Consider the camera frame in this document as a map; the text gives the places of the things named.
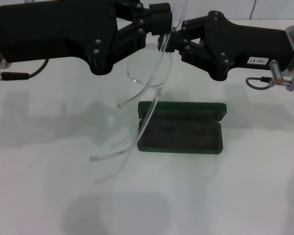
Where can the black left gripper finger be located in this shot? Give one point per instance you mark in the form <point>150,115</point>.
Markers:
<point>127,41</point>
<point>159,9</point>

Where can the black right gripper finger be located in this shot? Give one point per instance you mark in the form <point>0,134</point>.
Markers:
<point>193,52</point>
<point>193,27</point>

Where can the clear white glasses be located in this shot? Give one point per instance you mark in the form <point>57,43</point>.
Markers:
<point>150,113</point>

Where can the green glasses case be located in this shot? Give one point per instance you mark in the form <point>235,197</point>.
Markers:
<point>181,137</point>

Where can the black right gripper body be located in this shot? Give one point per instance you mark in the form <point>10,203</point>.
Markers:
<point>247,46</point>

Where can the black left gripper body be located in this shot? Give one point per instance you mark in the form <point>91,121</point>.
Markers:
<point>51,31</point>

